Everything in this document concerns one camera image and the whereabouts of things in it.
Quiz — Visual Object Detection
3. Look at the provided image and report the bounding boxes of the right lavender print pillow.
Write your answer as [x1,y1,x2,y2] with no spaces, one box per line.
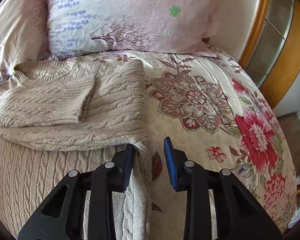
[47,0,221,59]

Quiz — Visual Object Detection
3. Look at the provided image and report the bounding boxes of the beige cable knit sweater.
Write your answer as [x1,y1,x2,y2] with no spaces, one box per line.
[0,59,151,239]

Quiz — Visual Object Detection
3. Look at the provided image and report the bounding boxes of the floral bed sheet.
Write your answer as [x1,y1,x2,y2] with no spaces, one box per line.
[77,42,298,240]

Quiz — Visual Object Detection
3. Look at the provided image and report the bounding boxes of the left white floral pillow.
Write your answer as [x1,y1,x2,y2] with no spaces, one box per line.
[0,0,50,83]

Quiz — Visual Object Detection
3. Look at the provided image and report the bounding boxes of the wooden headboard frame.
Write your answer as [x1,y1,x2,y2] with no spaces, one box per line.
[208,0,300,109]

